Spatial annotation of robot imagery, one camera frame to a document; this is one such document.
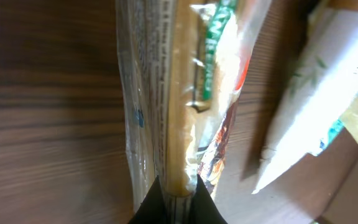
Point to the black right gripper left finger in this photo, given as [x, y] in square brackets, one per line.
[152, 209]

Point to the white bamboo print tube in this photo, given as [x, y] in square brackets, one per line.
[321, 88]

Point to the orange cracker package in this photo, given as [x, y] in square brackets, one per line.
[182, 64]

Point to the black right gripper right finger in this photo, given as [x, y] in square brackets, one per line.
[203, 209]

